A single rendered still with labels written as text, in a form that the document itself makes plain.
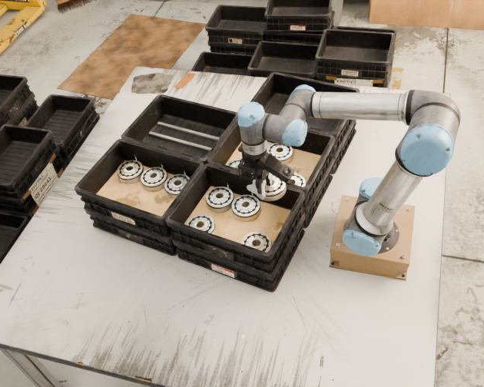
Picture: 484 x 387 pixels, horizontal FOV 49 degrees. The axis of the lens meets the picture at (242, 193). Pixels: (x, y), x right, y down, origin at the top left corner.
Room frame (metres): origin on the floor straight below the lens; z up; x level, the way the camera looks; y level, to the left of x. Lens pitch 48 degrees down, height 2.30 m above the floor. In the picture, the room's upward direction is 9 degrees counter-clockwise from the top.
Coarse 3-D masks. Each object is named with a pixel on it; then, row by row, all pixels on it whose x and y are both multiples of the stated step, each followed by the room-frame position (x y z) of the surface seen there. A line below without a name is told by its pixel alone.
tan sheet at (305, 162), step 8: (240, 144) 1.61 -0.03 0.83; (240, 152) 1.57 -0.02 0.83; (296, 152) 1.52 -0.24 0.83; (304, 152) 1.51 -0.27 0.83; (296, 160) 1.47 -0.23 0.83; (304, 160) 1.46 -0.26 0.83; (312, 160) 1.46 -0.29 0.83; (296, 168) 1.43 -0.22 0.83; (304, 168) 1.42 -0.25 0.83; (312, 168) 1.42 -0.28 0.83; (304, 176) 1.38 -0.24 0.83
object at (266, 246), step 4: (256, 232) 1.13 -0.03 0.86; (248, 236) 1.12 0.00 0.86; (252, 236) 1.11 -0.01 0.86; (256, 236) 1.11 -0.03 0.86; (260, 236) 1.11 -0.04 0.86; (264, 236) 1.11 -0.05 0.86; (268, 236) 1.10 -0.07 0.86; (244, 240) 1.10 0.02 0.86; (248, 240) 1.10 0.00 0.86; (264, 240) 1.09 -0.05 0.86; (268, 240) 1.09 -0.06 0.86; (244, 244) 1.09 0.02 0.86; (248, 244) 1.08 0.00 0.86; (264, 244) 1.07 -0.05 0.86; (268, 244) 1.07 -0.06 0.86; (260, 248) 1.06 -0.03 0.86; (264, 248) 1.06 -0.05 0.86; (268, 248) 1.05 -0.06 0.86
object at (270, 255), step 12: (204, 168) 1.40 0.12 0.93; (216, 168) 1.39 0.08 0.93; (192, 180) 1.35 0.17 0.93; (300, 192) 1.22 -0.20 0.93; (180, 204) 1.25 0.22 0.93; (300, 204) 1.18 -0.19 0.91; (168, 216) 1.20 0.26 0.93; (288, 216) 1.12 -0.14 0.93; (180, 228) 1.15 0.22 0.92; (192, 228) 1.13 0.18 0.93; (288, 228) 1.09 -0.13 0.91; (216, 240) 1.07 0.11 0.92; (228, 240) 1.06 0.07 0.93; (276, 240) 1.03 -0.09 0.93; (252, 252) 1.00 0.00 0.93; (264, 252) 0.99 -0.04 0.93
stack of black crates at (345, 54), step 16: (336, 32) 2.71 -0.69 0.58; (352, 32) 2.68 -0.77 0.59; (368, 32) 2.64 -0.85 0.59; (384, 32) 2.62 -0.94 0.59; (320, 48) 2.56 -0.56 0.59; (336, 48) 2.68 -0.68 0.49; (352, 48) 2.66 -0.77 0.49; (368, 48) 2.64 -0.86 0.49; (384, 48) 2.60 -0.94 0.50; (320, 64) 2.47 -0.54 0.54; (336, 64) 2.44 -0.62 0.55; (352, 64) 2.41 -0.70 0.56; (368, 64) 2.36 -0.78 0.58; (384, 64) 2.33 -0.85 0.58; (320, 80) 2.47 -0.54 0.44; (384, 80) 2.33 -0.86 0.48
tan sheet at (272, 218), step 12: (204, 204) 1.32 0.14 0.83; (264, 204) 1.27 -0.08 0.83; (192, 216) 1.27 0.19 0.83; (216, 216) 1.25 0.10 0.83; (228, 216) 1.24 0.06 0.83; (264, 216) 1.22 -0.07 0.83; (276, 216) 1.21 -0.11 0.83; (216, 228) 1.20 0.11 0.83; (228, 228) 1.19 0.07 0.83; (240, 228) 1.18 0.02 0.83; (252, 228) 1.17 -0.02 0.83; (264, 228) 1.16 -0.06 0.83; (276, 228) 1.16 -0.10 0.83; (240, 240) 1.13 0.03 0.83
